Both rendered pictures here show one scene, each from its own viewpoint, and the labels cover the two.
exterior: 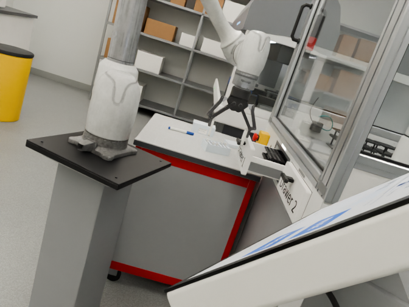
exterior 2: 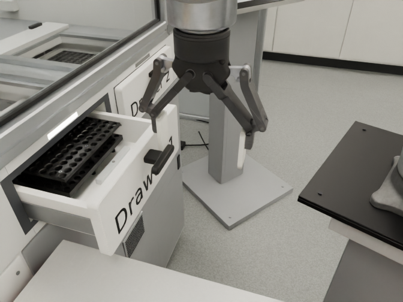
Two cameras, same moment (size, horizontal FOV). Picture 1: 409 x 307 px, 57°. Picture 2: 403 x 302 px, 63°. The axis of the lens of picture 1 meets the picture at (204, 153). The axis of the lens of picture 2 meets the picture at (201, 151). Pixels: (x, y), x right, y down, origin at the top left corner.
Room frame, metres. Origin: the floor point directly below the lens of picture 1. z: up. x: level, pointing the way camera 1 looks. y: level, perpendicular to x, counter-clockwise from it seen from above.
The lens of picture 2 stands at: (1.85, 0.10, 1.24)
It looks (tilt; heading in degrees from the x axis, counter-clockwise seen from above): 36 degrees down; 201
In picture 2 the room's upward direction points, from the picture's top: straight up
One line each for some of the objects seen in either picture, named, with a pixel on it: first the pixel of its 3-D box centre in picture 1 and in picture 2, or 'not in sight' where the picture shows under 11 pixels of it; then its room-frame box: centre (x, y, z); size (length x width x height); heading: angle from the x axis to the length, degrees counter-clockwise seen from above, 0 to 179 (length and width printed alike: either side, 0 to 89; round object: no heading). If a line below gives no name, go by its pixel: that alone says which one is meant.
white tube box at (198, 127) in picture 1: (203, 128); not in sight; (2.05, 0.05, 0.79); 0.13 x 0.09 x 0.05; 95
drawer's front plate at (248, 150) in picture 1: (244, 151); (143, 169); (1.48, -0.15, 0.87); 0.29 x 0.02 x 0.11; 4
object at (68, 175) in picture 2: (269, 153); (91, 148); (1.49, -0.25, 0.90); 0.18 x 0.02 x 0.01; 4
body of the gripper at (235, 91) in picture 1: (238, 99); (201, 59); (1.44, -0.06, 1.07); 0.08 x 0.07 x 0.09; 94
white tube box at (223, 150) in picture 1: (215, 147); not in sight; (1.76, -0.04, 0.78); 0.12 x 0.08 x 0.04; 111
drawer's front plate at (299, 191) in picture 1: (291, 189); (148, 84); (1.18, -0.31, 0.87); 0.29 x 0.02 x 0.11; 4
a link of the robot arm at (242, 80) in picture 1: (244, 81); (201, 2); (1.44, -0.06, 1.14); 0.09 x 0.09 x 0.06
